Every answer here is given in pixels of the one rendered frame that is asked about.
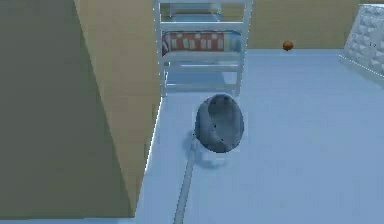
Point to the orange basketball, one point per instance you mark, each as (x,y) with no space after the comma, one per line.
(287,45)

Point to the red and white patterned box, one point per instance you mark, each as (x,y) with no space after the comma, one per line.
(196,41)

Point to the grey round bin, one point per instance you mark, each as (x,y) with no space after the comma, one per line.
(219,124)

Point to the white shelf rack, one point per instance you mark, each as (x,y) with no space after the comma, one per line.
(201,26)

